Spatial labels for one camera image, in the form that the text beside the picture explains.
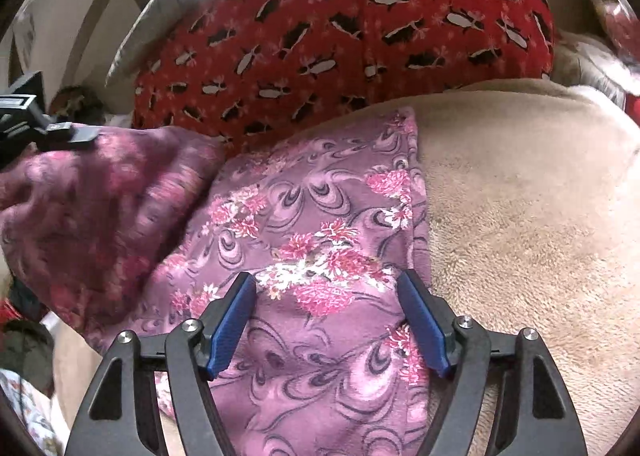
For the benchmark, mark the dark green cloth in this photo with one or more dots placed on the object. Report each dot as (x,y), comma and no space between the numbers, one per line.
(27,351)

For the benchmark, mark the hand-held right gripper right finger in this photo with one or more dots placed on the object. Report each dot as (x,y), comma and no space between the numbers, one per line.
(425,326)

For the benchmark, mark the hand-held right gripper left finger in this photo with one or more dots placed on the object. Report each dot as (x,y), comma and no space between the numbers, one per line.
(230,326)

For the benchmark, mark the purple floral garment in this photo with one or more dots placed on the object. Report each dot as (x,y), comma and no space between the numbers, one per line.
(310,216)

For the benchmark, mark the red white floral cloth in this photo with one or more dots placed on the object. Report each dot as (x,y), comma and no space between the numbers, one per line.
(617,31)

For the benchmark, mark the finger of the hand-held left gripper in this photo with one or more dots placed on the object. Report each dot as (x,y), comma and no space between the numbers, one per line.
(75,132)

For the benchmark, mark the grey pillow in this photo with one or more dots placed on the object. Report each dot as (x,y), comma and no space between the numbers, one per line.
(150,21)

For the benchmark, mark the beige fleece blanket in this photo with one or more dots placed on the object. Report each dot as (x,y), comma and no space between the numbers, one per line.
(525,211)

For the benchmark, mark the red penguin print blanket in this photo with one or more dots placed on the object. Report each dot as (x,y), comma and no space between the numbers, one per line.
(350,61)

